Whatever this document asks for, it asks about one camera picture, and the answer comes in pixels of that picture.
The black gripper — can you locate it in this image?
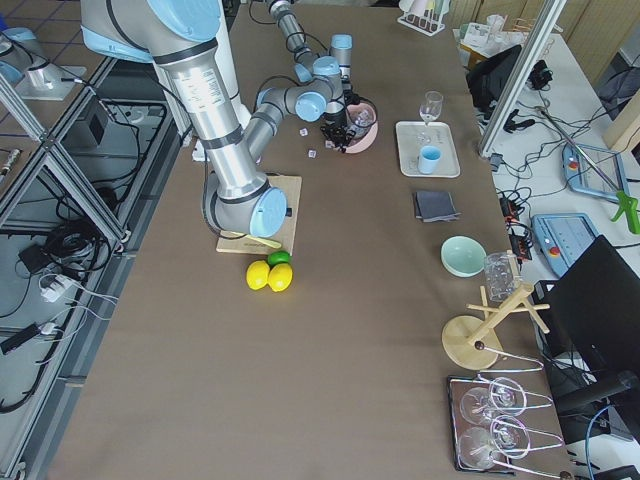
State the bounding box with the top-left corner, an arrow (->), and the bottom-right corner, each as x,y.
320,112 -> 350,153
344,90 -> 361,107

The pink bowl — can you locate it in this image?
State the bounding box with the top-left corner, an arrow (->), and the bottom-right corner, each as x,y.
346,102 -> 378,154

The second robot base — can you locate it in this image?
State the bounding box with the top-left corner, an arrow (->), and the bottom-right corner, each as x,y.
1,27 -> 86,101

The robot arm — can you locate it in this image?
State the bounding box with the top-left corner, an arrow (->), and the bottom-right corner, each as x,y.
81,1 -> 347,237
267,0 -> 361,106

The ice cubes pile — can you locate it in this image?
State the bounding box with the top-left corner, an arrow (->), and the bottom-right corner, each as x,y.
349,110 -> 374,139

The blue cup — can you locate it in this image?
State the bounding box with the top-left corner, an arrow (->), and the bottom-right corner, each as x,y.
417,145 -> 442,175

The wooden cup rack stand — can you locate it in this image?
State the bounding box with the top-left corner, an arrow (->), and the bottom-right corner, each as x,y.
441,283 -> 550,371

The wooden cutting board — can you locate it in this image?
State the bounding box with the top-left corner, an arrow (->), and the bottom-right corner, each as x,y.
216,175 -> 302,255

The cream serving tray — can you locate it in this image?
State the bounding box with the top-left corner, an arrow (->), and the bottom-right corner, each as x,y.
395,121 -> 461,179

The clear wine glass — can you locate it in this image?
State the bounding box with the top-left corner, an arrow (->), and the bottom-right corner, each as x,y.
419,91 -> 444,127

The white dish rack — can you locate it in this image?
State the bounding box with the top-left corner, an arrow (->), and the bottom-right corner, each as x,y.
397,0 -> 450,36

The grey folded cloth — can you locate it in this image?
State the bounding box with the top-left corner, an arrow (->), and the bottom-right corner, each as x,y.
414,190 -> 460,223

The yellow plastic knife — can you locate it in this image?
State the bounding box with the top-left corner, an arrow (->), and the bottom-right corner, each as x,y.
244,236 -> 282,249

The green lime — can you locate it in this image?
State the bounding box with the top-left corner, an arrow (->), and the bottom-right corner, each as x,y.
267,250 -> 291,267

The black bag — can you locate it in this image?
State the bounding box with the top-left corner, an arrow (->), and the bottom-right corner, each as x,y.
466,45 -> 522,116

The lower whole lemon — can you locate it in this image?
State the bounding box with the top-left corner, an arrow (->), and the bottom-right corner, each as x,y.
268,263 -> 293,292

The whole lemon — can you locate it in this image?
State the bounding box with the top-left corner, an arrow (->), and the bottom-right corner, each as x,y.
268,263 -> 293,292
245,260 -> 270,290

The upper whole lemon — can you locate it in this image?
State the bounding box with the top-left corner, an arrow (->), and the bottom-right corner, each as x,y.
245,260 -> 270,290

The green bowl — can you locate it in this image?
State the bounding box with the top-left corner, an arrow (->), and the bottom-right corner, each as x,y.
440,236 -> 486,278

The glass mug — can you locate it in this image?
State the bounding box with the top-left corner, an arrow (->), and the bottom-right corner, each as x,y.
484,251 -> 522,302

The orange black electronics box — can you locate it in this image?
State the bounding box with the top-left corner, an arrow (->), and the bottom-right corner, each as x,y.
498,193 -> 533,262

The lower blue teach pendant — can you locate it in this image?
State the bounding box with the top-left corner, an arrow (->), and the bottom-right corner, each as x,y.
531,213 -> 599,277

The blue teach pendant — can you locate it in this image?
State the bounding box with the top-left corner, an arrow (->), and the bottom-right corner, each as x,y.
562,143 -> 629,203
531,213 -> 599,277

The upper blue teach pendant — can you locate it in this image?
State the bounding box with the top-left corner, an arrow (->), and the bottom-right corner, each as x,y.
562,143 -> 629,203

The green grabber tool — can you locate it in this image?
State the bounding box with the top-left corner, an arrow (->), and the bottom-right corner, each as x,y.
535,106 -> 639,234

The upper inverted wine glass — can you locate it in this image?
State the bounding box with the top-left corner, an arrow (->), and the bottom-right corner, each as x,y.
459,377 -> 553,426

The inverted wine glass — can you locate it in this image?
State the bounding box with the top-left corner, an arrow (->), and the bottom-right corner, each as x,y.
457,414 -> 566,472
459,377 -> 553,426

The black laptop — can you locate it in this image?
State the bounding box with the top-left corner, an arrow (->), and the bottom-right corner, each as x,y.
533,235 -> 639,373

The white power adapter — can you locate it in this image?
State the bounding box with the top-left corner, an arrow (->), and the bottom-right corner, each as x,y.
39,274 -> 74,303

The dark glass rack tray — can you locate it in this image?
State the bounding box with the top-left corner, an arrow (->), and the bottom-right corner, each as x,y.
447,376 -> 514,475

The lower inverted wine glass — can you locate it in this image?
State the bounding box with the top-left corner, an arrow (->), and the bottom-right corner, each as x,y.
457,414 -> 566,472

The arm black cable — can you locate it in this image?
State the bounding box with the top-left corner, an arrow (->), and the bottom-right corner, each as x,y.
254,74 -> 306,114

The aluminium frame post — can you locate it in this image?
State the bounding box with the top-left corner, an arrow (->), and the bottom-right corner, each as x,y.
478,0 -> 566,158

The aluminium frame rail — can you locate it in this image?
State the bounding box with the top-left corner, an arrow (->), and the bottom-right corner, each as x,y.
1,58 -> 128,248

